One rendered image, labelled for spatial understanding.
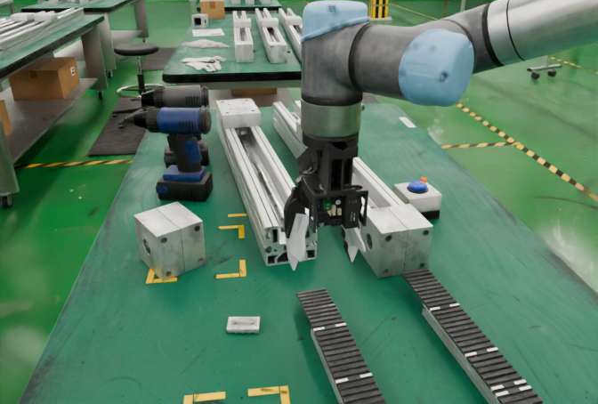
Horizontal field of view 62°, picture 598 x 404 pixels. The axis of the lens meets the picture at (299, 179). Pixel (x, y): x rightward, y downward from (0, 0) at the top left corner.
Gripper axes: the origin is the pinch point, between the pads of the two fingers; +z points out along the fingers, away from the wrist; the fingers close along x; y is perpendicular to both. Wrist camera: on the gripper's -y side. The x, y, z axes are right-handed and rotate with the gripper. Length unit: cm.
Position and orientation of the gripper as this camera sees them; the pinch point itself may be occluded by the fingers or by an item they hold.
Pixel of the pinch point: (321, 256)
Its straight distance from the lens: 73.7
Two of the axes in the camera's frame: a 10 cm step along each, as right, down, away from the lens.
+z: -0.1, 9.1, 4.2
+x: 9.7, -1.0, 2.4
